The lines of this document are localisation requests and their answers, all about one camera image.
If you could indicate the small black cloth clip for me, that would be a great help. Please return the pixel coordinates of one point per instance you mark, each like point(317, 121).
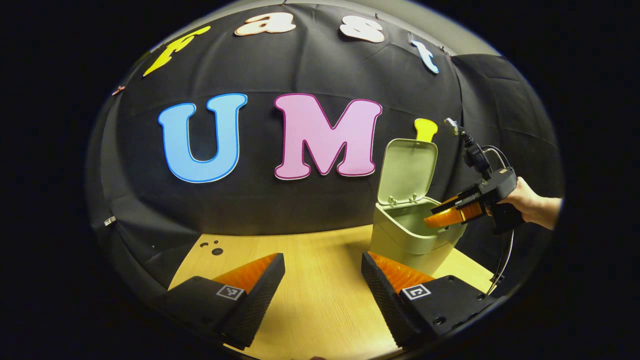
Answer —
point(442, 49)

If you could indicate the black backdrop cloth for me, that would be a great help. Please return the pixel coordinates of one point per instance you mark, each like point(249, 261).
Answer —
point(280, 210)

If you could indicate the copper cloth clip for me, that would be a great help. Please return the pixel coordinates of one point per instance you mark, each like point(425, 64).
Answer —
point(118, 90)

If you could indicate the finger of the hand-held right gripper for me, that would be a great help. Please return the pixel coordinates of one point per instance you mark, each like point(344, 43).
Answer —
point(460, 197)
point(452, 217)

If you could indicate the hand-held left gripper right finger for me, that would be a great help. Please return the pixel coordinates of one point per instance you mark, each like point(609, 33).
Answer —
point(385, 305)

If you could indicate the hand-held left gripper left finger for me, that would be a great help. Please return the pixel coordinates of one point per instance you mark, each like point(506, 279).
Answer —
point(260, 305)

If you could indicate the pale green desktop garbage bin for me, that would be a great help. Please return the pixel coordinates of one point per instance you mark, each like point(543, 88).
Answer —
point(400, 240)

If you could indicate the wooden desktop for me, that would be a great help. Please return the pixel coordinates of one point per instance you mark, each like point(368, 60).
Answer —
point(320, 280)

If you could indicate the small silver clip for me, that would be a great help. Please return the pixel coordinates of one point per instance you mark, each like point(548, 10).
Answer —
point(110, 220)

